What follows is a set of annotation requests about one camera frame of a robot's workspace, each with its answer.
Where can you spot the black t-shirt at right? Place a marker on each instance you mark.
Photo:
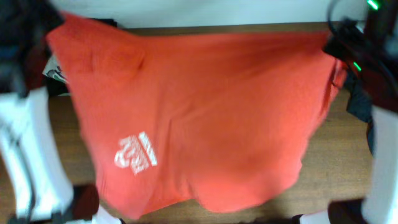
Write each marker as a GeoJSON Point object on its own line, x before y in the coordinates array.
{"type": "Point", "coordinates": [360, 106]}

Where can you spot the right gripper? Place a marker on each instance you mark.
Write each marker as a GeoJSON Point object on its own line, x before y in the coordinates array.
{"type": "Point", "coordinates": [339, 27]}

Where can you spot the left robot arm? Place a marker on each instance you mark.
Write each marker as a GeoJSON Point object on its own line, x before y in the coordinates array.
{"type": "Point", "coordinates": [43, 192]}

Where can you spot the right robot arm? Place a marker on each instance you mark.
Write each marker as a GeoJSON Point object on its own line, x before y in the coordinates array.
{"type": "Point", "coordinates": [371, 53]}

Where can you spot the orange soccer t-shirt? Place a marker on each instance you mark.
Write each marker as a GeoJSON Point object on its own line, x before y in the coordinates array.
{"type": "Point", "coordinates": [223, 119]}

